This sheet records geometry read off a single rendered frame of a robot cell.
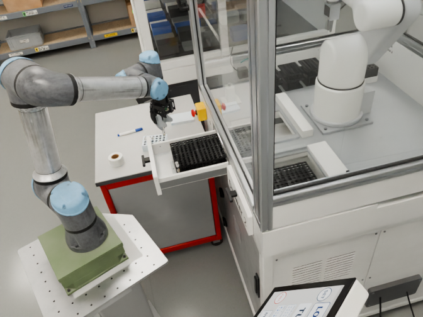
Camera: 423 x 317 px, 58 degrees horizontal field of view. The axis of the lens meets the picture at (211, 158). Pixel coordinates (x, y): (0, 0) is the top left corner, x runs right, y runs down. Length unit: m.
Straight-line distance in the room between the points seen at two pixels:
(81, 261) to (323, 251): 0.88
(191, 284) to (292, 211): 1.18
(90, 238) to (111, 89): 0.53
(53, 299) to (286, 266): 0.85
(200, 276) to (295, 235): 1.07
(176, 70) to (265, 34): 1.53
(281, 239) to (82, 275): 0.71
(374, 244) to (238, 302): 0.89
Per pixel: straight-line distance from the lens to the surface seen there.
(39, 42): 5.41
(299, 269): 1.57
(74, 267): 1.44
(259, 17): 0.84
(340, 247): 1.55
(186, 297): 2.26
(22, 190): 3.29
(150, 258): 1.50
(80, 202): 1.33
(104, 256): 1.45
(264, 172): 1.08
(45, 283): 1.58
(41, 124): 1.33
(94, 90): 1.22
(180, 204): 2.05
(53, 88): 1.17
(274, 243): 1.35
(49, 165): 1.40
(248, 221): 1.36
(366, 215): 1.44
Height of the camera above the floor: 1.95
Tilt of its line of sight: 40 degrees down
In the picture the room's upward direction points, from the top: 7 degrees counter-clockwise
